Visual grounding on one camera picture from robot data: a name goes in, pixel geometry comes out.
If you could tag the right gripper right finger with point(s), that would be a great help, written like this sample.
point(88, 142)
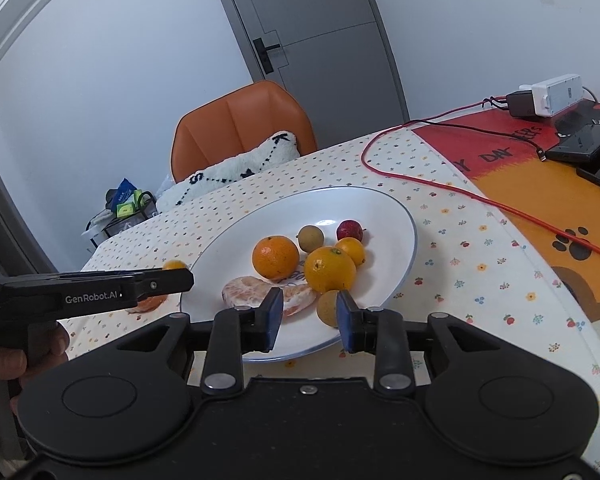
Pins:
point(381, 333)

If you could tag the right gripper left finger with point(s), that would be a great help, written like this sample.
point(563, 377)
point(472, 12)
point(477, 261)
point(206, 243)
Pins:
point(235, 333)

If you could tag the large orange mandarin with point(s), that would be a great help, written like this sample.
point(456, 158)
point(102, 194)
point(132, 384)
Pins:
point(328, 268)

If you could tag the small peeled pomelo segment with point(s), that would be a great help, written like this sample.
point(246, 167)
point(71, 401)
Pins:
point(148, 305)

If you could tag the small yellow-orange kumquat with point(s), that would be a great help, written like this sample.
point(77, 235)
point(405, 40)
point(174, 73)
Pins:
point(174, 265)

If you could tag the person's left hand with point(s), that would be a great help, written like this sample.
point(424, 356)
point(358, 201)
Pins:
point(14, 364)

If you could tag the brown longan front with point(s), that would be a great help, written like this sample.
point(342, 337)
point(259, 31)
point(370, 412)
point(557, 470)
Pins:
point(326, 308)

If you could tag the orange mandarin on plate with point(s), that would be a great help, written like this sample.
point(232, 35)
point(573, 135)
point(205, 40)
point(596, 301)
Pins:
point(275, 257)

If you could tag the small orange kumquat on plate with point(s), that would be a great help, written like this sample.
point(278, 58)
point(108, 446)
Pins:
point(354, 248)

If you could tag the red small fruit on plate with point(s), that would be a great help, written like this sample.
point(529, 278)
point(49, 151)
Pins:
point(350, 228)

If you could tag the floral patterned tablecloth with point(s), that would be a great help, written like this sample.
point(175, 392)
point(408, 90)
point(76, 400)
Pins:
point(470, 261)

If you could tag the brown longan on plate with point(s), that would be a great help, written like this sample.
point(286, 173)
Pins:
point(310, 238)

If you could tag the black metal shelf rack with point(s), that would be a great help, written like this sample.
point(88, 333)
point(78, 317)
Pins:
point(125, 206)

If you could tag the white fluffy pillow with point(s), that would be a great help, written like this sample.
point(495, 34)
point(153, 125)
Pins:
point(279, 148)

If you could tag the orange leather chair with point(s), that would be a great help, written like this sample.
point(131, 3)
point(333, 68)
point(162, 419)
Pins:
point(235, 124)

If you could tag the red orange table mat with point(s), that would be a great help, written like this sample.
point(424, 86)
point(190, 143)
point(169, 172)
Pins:
point(498, 154)

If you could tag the black power brick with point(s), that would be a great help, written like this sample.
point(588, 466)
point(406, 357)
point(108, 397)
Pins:
point(520, 104)

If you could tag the black flat device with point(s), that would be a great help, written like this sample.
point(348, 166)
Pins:
point(579, 148)

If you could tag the white power adapter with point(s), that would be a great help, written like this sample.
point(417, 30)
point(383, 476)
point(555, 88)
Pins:
point(552, 96)

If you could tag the grey door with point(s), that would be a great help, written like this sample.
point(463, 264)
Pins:
point(332, 56)

